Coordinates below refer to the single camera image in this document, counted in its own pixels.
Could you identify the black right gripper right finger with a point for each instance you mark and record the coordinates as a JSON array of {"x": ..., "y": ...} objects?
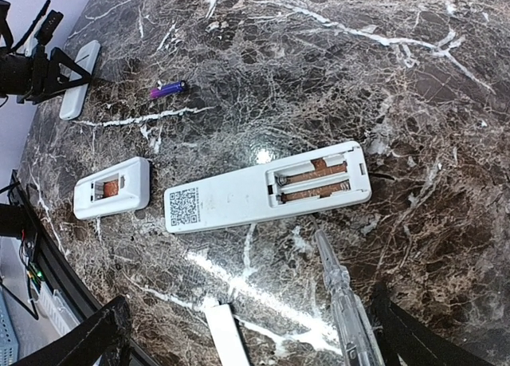
[{"x": 402, "y": 339}]

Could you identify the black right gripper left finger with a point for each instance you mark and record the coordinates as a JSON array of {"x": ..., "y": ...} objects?
[{"x": 104, "y": 336}]

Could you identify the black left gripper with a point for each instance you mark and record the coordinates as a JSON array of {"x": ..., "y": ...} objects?
[{"x": 59, "y": 73}]

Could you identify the white remote back side up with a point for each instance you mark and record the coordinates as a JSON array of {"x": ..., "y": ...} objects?
[{"x": 73, "y": 100}]

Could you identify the clear handled screwdriver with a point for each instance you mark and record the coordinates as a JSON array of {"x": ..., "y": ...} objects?
[{"x": 356, "y": 336}]

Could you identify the white battery cover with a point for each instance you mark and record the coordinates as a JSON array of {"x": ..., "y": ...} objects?
[{"x": 225, "y": 335}]

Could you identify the white remote with buttons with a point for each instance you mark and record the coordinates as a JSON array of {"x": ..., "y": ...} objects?
[{"x": 117, "y": 189}]

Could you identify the slim white remote with QR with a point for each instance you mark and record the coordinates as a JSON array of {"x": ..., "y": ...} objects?
[{"x": 314, "y": 181}]

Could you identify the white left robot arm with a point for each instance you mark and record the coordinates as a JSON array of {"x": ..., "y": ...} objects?
[{"x": 11, "y": 57}]

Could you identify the blue perforated basket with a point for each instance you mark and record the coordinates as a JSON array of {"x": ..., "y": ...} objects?
[{"x": 9, "y": 346}]

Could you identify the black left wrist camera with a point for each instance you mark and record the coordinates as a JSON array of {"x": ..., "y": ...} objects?
[{"x": 42, "y": 29}]

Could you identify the white slotted cable duct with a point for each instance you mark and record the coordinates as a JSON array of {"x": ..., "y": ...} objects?
[{"x": 57, "y": 310}]

